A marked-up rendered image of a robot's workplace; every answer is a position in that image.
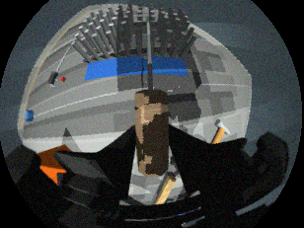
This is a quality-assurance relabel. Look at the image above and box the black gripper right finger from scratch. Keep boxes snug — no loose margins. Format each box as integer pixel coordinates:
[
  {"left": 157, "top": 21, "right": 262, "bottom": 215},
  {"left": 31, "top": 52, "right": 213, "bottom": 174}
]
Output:
[{"left": 168, "top": 124, "right": 248, "bottom": 194}]

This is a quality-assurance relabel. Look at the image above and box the blue tape strip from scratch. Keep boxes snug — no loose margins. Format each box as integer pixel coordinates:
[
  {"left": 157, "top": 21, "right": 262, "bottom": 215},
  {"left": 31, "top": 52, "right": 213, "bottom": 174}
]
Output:
[{"left": 85, "top": 56, "right": 188, "bottom": 81}]

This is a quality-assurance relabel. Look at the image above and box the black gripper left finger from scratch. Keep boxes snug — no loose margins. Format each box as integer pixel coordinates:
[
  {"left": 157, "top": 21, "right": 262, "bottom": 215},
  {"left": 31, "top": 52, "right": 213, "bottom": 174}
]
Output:
[{"left": 53, "top": 125, "right": 136, "bottom": 201}]

